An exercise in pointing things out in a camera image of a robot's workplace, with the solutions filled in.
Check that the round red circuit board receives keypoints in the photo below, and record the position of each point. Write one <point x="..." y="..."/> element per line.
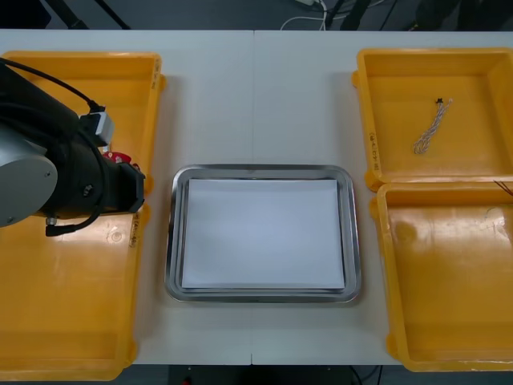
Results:
<point x="116" y="156"/>

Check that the silver and black left arm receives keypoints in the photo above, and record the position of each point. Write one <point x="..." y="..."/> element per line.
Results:
<point x="24" y="180"/>

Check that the white paper sheet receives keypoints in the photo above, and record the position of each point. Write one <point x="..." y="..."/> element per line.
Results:
<point x="260" y="232"/>

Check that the yellow-orange plastic bin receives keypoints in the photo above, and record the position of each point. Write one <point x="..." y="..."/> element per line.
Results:
<point x="120" y="80"/>
<point x="72" y="301"/>
<point x="449" y="288"/>
<point x="401" y="88"/>

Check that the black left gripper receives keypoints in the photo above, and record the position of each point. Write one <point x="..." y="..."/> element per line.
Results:
<point x="130" y="188"/>

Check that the steel tray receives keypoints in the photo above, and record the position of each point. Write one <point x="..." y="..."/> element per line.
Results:
<point x="175" y="240"/>

